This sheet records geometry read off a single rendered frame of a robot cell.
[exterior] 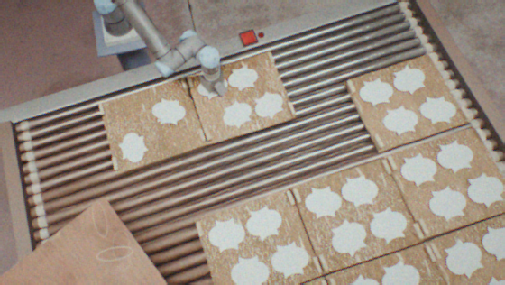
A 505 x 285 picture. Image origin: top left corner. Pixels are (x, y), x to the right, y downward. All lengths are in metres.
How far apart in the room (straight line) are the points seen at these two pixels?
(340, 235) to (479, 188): 0.59
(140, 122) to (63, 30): 1.64
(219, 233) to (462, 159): 1.04
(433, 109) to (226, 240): 1.05
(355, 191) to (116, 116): 1.08
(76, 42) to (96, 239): 1.91
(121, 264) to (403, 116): 1.32
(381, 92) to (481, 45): 1.60
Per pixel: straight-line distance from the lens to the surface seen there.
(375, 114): 2.07
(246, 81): 2.03
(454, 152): 2.12
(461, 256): 2.03
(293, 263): 1.85
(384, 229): 1.94
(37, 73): 3.40
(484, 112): 2.24
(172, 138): 1.96
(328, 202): 1.90
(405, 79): 2.17
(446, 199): 2.05
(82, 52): 3.36
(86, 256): 1.83
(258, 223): 1.85
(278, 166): 1.93
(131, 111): 2.03
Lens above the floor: 2.78
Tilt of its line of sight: 68 degrees down
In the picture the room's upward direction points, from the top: 7 degrees counter-clockwise
